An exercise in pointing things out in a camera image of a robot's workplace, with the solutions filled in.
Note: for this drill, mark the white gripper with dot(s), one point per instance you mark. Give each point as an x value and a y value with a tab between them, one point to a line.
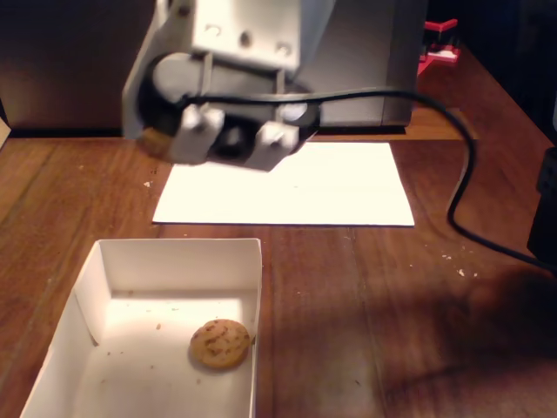
144	97

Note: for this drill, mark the round mini cookie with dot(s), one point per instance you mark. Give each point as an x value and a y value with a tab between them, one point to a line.
219	346
156	141

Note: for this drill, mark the white cardboard box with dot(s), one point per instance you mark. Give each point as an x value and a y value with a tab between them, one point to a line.
130	383

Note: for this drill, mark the small white card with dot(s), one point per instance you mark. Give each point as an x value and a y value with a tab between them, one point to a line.
2	130

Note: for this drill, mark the white paper sheet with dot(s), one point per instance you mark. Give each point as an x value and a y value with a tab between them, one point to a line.
304	200

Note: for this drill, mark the grey metal case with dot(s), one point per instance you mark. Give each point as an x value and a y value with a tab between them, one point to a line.
370	65

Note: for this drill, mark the red plastic object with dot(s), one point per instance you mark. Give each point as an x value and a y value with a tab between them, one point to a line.
444	54

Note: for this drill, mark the black stand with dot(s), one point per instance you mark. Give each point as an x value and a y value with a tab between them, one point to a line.
546	209

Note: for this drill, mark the black oval wrist camera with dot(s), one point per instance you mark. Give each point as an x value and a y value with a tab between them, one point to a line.
232	141

